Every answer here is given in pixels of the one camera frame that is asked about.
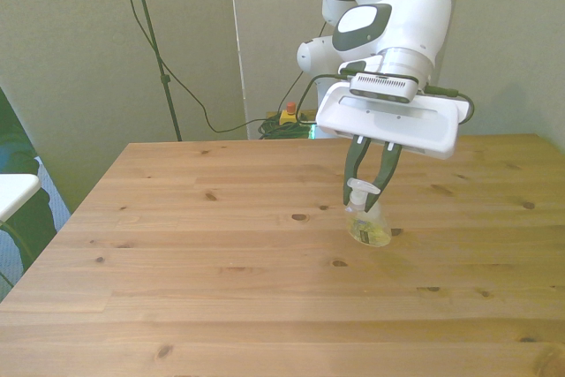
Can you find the white side table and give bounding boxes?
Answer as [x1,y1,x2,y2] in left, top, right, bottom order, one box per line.
[0,172,41,223]

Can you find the yellow emergency stop box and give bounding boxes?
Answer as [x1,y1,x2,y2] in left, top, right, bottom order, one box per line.
[279,102,310,125]

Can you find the dark green chair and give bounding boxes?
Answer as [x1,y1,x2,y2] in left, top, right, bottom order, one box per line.
[0,85,58,272]

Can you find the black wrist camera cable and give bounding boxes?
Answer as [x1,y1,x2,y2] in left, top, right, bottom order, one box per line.
[294,72,476,125]

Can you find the white panel joint strip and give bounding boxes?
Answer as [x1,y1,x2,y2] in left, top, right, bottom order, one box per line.
[227,0,251,139]

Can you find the black tripod camera cable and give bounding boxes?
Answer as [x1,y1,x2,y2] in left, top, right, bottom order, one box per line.
[109,0,248,134]

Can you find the black tripod pole stand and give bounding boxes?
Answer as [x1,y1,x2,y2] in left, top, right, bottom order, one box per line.
[125,0,183,142]

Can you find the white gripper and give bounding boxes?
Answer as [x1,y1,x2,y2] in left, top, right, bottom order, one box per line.
[314,80,470,213]

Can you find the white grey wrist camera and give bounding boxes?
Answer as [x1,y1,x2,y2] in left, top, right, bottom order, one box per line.
[348,72,419,102]

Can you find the coiled dark cable bundle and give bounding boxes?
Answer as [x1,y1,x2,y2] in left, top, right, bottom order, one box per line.
[258,116,315,140]

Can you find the clear sanitizer pump bottle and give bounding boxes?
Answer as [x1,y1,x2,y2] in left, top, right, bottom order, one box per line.
[343,177,393,249]

